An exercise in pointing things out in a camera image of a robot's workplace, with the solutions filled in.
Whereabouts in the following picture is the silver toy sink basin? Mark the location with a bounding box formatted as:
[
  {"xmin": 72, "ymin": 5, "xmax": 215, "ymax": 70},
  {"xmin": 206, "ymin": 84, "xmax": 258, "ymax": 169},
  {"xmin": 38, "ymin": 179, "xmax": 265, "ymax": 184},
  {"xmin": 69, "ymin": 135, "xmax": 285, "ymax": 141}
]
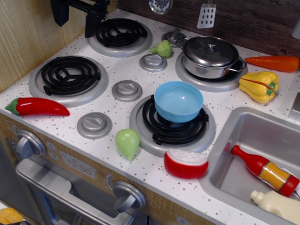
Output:
[{"xmin": 200, "ymin": 107, "xmax": 300, "ymax": 225}]

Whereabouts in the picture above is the front left black burner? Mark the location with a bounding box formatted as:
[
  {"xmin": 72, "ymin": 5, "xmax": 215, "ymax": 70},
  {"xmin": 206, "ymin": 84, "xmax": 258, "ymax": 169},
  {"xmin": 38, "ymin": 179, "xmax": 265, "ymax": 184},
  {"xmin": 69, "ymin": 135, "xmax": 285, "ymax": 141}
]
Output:
[{"xmin": 29, "ymin": 56, "xmax": 108, "ymax": 108}]

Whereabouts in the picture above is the silver oven dial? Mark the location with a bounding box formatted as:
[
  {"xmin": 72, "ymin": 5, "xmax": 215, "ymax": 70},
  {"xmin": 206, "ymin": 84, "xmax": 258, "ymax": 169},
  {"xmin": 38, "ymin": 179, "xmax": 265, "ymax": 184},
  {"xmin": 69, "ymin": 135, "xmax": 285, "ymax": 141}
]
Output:
[
  {"xmin": 15, "ymin": 129, "xmax": 46, "ymax": 159},
  {"xmin": 112, "ymin": 180, "xmax": 147, "ymax": 213}
]

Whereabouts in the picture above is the yellow object bottom left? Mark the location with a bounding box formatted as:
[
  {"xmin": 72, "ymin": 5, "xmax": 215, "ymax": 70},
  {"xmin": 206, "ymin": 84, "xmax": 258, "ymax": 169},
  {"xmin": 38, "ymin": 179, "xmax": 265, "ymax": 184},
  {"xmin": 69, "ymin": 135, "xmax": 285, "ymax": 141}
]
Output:
[{"xmin": 0, "ymin": 208, "xmax": 23, "ymax": 225}]

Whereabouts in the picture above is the back right burner ring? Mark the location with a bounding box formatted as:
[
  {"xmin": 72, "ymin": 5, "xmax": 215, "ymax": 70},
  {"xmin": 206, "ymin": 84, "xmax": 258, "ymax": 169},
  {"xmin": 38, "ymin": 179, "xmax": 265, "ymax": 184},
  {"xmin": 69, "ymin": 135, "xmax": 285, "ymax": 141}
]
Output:
[{"xmin": 174, "ymin": 52, "xmax": 250, "ymax": 94}]

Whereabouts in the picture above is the red toy ketchup bottle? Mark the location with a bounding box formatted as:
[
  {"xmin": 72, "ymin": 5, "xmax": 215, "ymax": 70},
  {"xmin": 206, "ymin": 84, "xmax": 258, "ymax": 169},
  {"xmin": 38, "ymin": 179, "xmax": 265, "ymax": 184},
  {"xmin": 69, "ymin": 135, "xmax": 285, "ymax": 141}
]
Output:
[{"xmin": 230, "ymin": 145, "xmax": 300, "ymax": 197}]

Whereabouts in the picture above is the silver stove knob upper middle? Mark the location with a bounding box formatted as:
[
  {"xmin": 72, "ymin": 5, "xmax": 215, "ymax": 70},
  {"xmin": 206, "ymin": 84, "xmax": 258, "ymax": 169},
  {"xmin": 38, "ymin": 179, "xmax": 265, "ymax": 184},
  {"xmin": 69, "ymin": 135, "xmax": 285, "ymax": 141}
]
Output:
[{"xmin": 139, "ymin": 54, "xmax": 168, "ymax": 73}]

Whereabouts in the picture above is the back left black burner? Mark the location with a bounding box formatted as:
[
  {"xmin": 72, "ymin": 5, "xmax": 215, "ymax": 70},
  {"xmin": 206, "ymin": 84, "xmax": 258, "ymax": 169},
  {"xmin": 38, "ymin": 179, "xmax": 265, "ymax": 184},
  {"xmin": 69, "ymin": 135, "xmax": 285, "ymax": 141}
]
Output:
[{"xmin": 89, "ymin": 18, "xmax": 153, "ymax": 58}]

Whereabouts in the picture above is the right silver oven dial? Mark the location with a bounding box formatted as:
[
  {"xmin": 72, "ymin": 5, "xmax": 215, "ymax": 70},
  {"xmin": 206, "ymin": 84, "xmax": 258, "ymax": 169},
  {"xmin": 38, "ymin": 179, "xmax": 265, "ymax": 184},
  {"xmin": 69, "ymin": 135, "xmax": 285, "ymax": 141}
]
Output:
[{"xmin": 112, "ymin": 180, "xmax": 147, "ymax": 213}]

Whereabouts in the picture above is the oven clock display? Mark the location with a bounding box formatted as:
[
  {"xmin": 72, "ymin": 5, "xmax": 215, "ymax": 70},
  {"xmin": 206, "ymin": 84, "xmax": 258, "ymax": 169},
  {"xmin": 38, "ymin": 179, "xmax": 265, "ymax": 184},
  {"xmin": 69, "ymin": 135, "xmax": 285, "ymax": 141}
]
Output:
[{"xmin": 60, "ymin": 151, "xmax": 97, "ymax": 179}]

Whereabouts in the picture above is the green toy pear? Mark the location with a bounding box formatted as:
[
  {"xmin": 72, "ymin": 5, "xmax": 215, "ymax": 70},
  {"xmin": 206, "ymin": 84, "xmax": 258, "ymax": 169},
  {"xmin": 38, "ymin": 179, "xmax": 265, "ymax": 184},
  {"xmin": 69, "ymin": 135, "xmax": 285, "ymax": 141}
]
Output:
[{"xmin": 115, "ymin": 128, "xmax": 140, "ymax": 161}]

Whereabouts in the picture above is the silver stove knob centre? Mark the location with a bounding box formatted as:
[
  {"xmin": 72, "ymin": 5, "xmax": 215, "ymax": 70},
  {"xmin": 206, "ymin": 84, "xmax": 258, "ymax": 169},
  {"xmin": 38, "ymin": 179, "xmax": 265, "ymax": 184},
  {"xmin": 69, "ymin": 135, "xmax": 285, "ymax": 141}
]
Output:
[{"xmin": 111, "ymin": 80, "xmax": 143, "ymax": 102}]

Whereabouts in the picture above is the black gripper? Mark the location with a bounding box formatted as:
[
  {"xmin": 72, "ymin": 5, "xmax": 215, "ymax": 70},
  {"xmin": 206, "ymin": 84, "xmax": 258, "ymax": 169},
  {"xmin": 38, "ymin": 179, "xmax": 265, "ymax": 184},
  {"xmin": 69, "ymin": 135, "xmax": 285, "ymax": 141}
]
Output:
[{"xmin": 50, "ymin": 0, "xmax": 110, "ymax": 38}]

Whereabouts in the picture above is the silver oven door handle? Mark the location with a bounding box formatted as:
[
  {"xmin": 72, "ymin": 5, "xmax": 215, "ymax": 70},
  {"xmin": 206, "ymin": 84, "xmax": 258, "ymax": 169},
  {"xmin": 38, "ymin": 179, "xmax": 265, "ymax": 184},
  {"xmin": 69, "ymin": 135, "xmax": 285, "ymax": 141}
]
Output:
[{"xmin": 16, "ymin": 159, "xmax": 134, "ymax": 225}]

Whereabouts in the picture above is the silver stove knob back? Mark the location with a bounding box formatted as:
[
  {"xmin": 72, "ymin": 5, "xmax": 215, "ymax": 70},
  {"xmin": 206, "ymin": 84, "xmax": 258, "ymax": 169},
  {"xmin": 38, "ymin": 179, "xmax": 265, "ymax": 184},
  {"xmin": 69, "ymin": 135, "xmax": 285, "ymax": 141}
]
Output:
[{"xmin": 162, "ymin": 28, "xmax": 188, "ymax": 48}]

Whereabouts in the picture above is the cream toy bottle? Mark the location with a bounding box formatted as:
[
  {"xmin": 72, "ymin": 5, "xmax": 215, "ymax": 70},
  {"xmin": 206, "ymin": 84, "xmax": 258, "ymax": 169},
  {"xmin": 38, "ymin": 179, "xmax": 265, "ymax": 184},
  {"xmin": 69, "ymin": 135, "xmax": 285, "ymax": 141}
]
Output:
[{"xmin": 250, "ymin": 190, "xmax": 300, "ymax": 225}]

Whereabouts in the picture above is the yellow toy bell pepper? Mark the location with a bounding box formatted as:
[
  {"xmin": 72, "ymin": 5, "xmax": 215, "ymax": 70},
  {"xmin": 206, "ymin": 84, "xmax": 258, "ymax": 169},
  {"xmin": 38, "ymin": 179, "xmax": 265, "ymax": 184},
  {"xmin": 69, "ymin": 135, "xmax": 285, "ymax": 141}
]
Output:
[{"xmin": 239, "ymin": 71, "xmax": 279, "ymax": 104}]

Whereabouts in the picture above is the hanging silver skimmer ladle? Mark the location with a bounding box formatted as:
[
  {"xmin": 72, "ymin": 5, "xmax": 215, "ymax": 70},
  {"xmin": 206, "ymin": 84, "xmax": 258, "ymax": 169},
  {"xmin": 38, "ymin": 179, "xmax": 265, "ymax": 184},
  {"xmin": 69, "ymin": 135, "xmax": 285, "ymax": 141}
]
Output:
[{"xmin": 149, "ymin": 0, "xmax": 173, "ymax": 15}]

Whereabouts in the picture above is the light blue plastic bowl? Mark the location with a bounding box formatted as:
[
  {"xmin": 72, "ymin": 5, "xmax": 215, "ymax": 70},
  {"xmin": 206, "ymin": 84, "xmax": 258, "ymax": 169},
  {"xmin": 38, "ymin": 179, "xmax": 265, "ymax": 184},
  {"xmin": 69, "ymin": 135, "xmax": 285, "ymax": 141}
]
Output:
[{"xmin": 154, "ymin": 81, "xmax": 204, "ymax": 123}]

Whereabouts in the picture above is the black burner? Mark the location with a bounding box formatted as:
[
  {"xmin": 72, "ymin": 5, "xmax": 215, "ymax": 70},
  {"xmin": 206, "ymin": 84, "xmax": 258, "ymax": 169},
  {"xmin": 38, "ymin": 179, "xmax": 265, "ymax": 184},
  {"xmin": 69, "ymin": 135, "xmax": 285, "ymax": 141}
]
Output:
[
  {"xmin": 89, "ymin": 18, "xmax": 153, "ymax": 58},
  {"xmin": 129, "ymin": 95, "xmax": 216, "ymax": 157},
  {"xmin": 29, "ymin": 56, "xmax": 108, "ymax": 108}
]

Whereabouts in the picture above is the red toy chili pepper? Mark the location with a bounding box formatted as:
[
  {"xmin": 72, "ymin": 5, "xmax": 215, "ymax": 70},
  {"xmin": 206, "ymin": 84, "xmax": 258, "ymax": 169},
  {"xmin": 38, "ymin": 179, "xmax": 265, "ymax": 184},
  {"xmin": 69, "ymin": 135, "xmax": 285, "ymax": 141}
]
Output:
[{"xmin": 5, "ymin": 97, "xmax": 70, "ymax": 116}]

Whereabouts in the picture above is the silver stove knob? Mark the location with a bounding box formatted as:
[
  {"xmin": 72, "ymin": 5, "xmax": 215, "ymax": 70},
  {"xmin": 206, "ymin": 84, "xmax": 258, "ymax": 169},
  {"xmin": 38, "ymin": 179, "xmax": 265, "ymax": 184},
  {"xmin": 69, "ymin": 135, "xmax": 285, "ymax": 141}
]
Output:
[
  {"xmin": 77, "ymin": 112, "xmax": 112, "ymax": 139},
  {"xmin": 111, "ymin": 80, "xmax": 143, "ymax": 102},
  {"xmin": 139, "ymin": 54, "xmax": 168, "ymax": 73},
  {"xmin": 162, "ymin": 28, "xmax": 188, "ymax": 48}
]

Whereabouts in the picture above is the silver stove knob front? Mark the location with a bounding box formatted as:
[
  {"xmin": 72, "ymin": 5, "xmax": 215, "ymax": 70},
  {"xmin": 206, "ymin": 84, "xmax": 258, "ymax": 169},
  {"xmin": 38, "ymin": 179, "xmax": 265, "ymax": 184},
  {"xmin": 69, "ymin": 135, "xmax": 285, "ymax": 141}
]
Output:
[{"xmin": 77, "ymin": 112, "xmax": 112, "ymax": 139}]

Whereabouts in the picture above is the green toy broccoli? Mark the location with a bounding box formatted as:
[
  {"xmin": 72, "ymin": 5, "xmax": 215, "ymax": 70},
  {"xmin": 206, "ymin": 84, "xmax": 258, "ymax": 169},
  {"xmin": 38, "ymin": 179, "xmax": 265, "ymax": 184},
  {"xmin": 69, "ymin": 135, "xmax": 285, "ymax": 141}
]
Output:
[{"xmin": 151, "ymin": 40, "xmax": 172, "ymax": 57}]

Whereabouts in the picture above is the front right black burner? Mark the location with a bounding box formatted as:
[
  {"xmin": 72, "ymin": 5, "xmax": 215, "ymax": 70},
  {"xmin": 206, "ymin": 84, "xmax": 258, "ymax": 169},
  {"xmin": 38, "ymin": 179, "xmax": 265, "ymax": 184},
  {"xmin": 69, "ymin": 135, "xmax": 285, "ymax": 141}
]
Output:
[{"xmin": 129, "ymin": 95, "xmax": 216, "ymax": 157}]

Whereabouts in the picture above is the steel pot with lid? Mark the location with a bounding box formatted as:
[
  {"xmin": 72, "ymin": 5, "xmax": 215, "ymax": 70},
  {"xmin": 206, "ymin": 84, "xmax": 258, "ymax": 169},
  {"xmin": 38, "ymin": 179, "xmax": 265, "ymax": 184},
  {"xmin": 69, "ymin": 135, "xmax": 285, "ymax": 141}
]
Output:
[{"xmin": 176, "ymin": 36, "xmax": 247, "ymax": 79}]

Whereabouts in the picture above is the orange toy carrot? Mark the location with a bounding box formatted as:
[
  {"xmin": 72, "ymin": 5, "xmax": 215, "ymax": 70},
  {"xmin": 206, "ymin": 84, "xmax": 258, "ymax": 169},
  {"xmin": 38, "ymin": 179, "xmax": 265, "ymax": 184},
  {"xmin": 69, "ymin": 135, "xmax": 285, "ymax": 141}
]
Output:
[{"xmin": 245, "ymin": 56, "xmax": 300, "ymax": 72}]

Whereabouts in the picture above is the red bowl of rice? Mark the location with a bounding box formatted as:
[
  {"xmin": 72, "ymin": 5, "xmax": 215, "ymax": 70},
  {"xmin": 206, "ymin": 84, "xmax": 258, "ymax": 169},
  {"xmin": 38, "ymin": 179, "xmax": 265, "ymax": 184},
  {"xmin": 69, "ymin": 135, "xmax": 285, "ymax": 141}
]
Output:
[{"xmin": 163, "ymin": 149, "xmax": 208, "ymax": 179}]

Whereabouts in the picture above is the left silver oven dial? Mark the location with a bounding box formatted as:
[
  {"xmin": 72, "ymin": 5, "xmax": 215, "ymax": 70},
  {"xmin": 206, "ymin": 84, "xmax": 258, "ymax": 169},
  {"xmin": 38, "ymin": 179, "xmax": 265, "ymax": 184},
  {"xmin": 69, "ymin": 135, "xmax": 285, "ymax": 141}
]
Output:
[{"xmin": 15, "ymin": 129, "xmax": 46, "ymax": 159}]

